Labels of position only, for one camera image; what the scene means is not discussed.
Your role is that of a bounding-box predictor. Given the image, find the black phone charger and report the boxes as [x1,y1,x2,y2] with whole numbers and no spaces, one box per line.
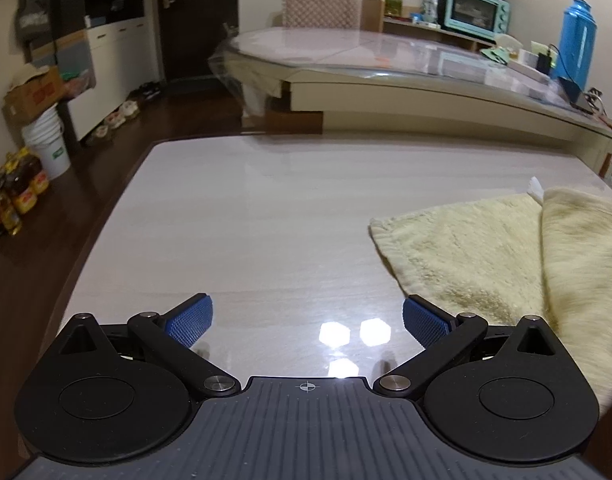
[536,53,552,75]

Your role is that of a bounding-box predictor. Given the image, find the blue thermos flask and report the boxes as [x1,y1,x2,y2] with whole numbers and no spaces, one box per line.
[552,0,597,90]

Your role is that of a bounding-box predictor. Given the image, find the cooking oil bottles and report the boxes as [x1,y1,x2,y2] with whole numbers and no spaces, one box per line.
[0,146,50,237]

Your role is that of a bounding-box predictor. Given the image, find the glass top dining table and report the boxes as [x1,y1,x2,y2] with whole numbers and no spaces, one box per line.
[210,27,612,169]

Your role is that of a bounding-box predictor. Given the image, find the teal toaster oven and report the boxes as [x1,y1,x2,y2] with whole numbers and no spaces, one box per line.
[437,0,511,40]

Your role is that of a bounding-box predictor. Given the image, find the green lidded jar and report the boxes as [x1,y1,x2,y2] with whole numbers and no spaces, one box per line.
[383,0,402,18]

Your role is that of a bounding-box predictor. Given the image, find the brown cardboard box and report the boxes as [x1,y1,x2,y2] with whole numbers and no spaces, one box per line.
[3,64,64,126]

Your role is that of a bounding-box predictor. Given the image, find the quilted beige chair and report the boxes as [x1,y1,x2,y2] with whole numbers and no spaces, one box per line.
[282,0,361,29]

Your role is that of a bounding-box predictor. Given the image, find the white storage cabinet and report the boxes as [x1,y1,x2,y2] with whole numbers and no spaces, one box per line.
[66,18,156,141]

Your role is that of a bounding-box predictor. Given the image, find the wooden shelf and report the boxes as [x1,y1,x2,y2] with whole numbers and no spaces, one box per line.
[360,0,497,51]

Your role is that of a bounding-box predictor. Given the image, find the cream yellow terry towel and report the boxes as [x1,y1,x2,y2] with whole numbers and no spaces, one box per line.
[369,180,612,412]

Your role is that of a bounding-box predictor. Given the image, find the white plastic bucket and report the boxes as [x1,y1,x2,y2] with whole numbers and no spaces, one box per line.
[22,105,71,180]

